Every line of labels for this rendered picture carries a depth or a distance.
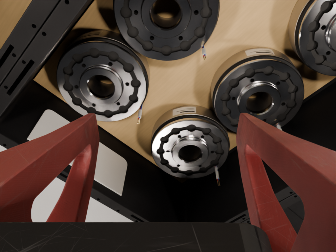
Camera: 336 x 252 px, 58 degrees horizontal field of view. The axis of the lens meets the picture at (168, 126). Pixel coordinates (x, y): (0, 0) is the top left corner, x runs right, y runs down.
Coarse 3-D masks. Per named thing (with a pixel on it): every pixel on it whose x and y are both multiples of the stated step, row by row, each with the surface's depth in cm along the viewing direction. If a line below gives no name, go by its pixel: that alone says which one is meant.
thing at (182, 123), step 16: (176, 128) 38; (192, 128) 38; (208, 128) 38; (160, 144) 39; (208, 144) 39; (224, 144) 39; (160, 160) 40; (208, 160) 40; (224, 160) 40; (176, 176) 42; (192, 176) 42
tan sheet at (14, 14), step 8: (0, 0) 32; (8, 0) 32; (16, 0) 32; (24, 0) 32; (0, 8) 32; (8, 8) 32; (16, 8) 32; (24, 8) 32; (0, 16) 33; (8, 16) 33; (16, 16) 33; (0, 24) 33; (8, 24) 33; (0, 32) 34; (8, 32) 34; (0, 40) 34; (0, 48) 35
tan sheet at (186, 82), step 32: (96, 0) 32; (160, 0) 32; (224, 0) 31; (256, 0) 31; (288, 0) 31; (224, 32) 33; (256, 32) 33; (160, 64) 36; (192, 64) 36; (160, 96) 38; (192, 96) 38; (256, 96) 38; (128, 128) 41
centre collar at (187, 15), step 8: (144, 0) 28; (152, 0) 28; (176, 0) 28; (184, 0) 28; (144, 8) 28; (184, 8) 28; (144, 16) 29; (184, 16) 29; (144, 24) 29; (152, 24) 29; (176, 24) 29; (184, 24) 29; (152, 32) 30; (160, 32) 30; (168, 32) 30; (176, 32) 30
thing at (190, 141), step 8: (176, 144) 38; (184, 144) 38; (192, 144) 38; (200, 144) 38; (176, 152) 39; (208, 152) 39; (176, 160) 40; (184, 160) 40; (192, 160) 40; (200, 160) 40
